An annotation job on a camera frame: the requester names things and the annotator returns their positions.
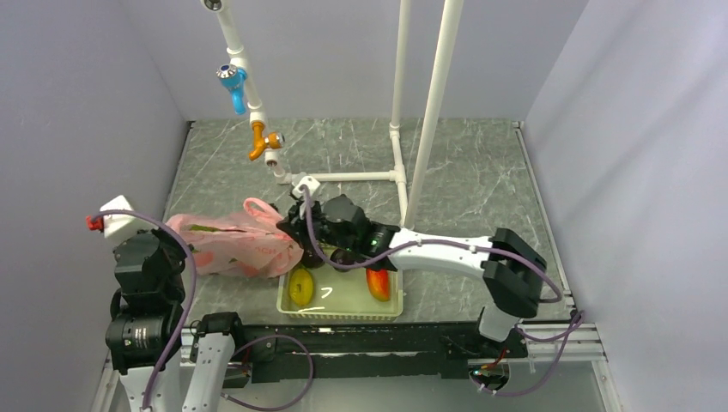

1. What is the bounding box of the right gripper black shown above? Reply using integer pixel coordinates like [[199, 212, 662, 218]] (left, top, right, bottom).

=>
[[277, 195, 357, 253]]

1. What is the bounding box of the pink plastic bag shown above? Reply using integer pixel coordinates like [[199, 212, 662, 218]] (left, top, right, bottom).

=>
[[167, 197, 303, 278]]

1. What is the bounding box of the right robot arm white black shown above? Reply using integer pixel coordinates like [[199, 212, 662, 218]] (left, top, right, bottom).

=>
[[276, 195, 547, 356]]

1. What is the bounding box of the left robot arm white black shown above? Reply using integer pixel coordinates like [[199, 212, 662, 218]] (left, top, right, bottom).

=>
[[106, 229, 247, 411]]

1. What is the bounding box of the dark purple fake fruit left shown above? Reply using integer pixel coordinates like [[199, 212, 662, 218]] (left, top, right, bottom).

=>
[[300, 250, 325, 269]]

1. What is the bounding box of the dark purple fake fruit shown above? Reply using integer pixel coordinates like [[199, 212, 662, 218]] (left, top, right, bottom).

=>
[[330, 249, 356, 272], [300, 250, 325, 269]]

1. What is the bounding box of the dark purple fake fruit right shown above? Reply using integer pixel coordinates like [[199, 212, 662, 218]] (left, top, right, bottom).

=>
[[330, 249, 356, 272]]

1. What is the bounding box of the yellow fake mango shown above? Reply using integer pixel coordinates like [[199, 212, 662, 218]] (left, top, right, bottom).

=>
[[288, 268, 314, 307]]

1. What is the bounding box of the red orange fake mango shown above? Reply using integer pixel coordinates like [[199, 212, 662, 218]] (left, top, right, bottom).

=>
[[366, 269, 391, 302]]

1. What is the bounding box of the pale green plastic basket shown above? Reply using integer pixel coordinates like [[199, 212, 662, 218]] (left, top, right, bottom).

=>
[[276, 264, 403, 321]]

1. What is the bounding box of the orange tap valve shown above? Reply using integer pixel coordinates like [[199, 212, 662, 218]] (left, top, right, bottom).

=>
[[248, 120, 285, 161]]

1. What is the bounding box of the blue tap valve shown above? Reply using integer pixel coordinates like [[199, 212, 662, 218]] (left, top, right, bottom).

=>
[[216, 64, 247, 115]]

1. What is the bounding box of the white PVC pipe frame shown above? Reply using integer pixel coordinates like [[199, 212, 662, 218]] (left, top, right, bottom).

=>
[[200, 0, 465, 228]]

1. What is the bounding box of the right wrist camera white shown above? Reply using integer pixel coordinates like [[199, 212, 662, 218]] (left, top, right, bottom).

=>
[[290, 173, 321, 200]]

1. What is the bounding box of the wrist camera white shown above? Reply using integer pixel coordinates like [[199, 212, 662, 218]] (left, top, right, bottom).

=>
[[86, 195, 154, 246], [290, 173, 321, 200]]

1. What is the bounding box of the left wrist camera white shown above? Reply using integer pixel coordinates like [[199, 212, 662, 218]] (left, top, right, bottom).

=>
[[86, 195, 154, 246]]

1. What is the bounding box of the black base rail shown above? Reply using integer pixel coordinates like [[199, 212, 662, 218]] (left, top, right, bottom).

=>
[[224, 321, 530, 383]]

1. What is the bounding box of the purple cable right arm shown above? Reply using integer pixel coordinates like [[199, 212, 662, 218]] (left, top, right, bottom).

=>
[[301, 185, 585, 399]]

